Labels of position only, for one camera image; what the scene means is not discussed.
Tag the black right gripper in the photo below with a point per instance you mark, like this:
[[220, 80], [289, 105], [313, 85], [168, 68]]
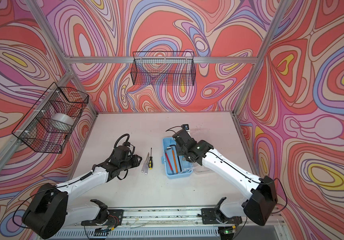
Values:
[[181, 150]]

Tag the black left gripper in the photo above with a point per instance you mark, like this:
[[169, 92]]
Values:
[[135, 157]]

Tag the clear handle screwdriver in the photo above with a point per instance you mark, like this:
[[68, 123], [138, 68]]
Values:
[[145, 167]]

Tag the small yellow black screwdriver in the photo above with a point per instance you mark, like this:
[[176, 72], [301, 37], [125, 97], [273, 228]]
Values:
[[150, 164]]

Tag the blue plastic tool box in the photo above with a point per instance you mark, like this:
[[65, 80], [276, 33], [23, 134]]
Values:
[[187, 167]]

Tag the red handle tool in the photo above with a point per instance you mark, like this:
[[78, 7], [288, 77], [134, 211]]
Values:
[[168, 160]]

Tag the orange black screwdriver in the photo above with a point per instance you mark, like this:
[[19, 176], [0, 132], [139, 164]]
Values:
[[175, 162]]

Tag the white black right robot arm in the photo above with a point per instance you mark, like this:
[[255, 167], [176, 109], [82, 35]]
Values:
[[259, 194]]

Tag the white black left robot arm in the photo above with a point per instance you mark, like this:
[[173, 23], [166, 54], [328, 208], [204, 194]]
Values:
[[51, 208]]

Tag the grey tape roll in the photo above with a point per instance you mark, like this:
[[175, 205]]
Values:
[[62, 122]]

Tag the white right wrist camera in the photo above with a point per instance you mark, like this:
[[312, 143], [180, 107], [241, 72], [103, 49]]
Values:
[[185, 126]]

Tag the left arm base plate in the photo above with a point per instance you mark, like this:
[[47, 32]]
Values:
[[109, 218]]

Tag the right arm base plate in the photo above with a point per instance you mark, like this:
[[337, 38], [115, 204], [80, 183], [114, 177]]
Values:
[[213, 216]]

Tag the black wire basket back wall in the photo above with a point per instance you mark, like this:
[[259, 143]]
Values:
[[163, 68]]

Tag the black wire basket wall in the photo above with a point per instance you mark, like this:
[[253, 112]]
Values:
[[38, 134], [163, 68]]

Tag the black wire basket left wall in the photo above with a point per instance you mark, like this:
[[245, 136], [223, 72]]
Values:
[[38, 134]]

